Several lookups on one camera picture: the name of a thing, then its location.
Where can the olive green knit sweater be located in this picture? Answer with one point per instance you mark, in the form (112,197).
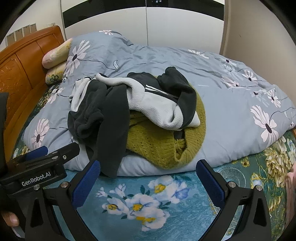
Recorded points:
(150,143)

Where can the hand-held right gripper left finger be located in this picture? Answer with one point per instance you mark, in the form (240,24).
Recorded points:
(85,185)

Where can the brown wooden headboard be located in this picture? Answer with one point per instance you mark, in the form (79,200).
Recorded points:
(20,69)

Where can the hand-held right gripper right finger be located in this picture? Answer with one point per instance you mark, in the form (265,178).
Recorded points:
(210,183)

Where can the small grey wall plate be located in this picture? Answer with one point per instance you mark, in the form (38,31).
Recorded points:
(51,24)

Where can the white wardrobe with black band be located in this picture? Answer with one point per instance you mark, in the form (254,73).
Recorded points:
(185,27)

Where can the yellow green floral pillow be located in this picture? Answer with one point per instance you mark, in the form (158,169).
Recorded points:
(54,74)

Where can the grey floral duvet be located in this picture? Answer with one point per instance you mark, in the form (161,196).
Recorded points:
(231,115)

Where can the grey wall panel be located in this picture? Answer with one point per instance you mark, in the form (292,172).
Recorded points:
(33,27)
(18,34)
(26,30)
(10,39)

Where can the pink yellow floral pillow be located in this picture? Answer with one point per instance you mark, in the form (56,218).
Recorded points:
(55,56)

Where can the dark grey white fleece jacket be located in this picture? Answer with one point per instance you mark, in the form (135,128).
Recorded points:
(111,115)

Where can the teal floral bed sheet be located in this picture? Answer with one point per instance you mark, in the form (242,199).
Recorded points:
(185,208)

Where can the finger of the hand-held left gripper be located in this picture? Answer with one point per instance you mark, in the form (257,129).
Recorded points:
(57,154)
(37,153)

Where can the person's left hand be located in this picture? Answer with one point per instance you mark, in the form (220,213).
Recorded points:
(10,219)

